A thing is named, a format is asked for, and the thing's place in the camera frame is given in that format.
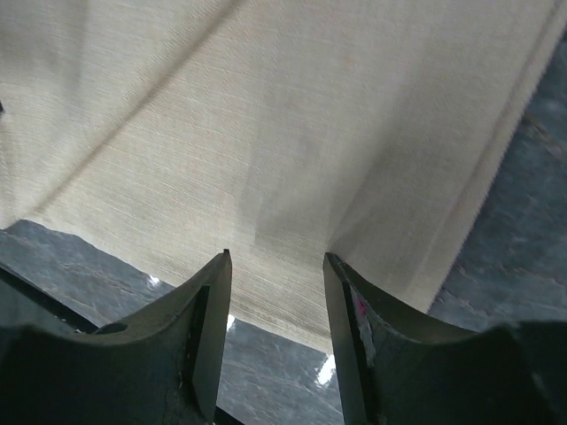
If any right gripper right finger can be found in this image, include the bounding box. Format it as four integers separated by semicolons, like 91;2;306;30
322;252;474;424

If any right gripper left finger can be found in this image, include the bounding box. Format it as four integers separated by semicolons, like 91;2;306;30
88;249;234;425

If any beige cloth napkin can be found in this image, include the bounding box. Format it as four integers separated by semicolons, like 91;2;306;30
1;1;566;351

